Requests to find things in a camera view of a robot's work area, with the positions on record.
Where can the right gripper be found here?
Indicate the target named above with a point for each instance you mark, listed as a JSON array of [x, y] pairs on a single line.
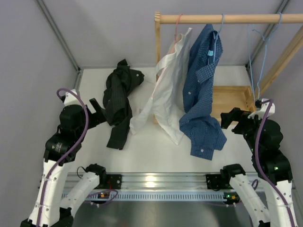
[[236, 114]]

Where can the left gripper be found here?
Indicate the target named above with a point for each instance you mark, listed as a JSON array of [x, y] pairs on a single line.
[[99, 117]]

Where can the black pinstripe shirt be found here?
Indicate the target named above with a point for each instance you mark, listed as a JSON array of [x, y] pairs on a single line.
[[117, 110]]

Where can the light blue wire hanger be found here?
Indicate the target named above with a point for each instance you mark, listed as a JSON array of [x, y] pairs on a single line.
[[257, 45]]

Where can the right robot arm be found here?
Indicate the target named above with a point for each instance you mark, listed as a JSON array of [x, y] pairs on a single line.
[[263, 137]]

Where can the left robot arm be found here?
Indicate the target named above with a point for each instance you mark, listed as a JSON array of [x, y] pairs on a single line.
[[51, 210]]

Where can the blue checked shirt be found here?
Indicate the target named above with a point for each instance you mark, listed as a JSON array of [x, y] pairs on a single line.
[[197, 124]]

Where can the white shirt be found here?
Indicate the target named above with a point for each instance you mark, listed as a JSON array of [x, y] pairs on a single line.
[[165, 102]]

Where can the blue hanger with blue shirt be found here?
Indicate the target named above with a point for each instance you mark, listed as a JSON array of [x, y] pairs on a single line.
[[214, 46]]

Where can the wooden clothes rack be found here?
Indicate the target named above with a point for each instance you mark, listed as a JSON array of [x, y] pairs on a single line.
[[228, 97]]

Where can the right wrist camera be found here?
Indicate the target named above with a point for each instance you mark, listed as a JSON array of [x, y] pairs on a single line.
[[265, 108]]

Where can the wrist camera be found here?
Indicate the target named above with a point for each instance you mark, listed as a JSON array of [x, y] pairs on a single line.
[[70, 100], [265, 108]]

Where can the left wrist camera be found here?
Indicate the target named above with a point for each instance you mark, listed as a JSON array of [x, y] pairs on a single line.
[[70, 100]]

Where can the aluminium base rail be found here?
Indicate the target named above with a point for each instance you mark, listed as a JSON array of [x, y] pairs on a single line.
[[163, 187]]

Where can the pink wire hanger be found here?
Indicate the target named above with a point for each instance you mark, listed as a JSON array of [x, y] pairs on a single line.
[[176, 34]]

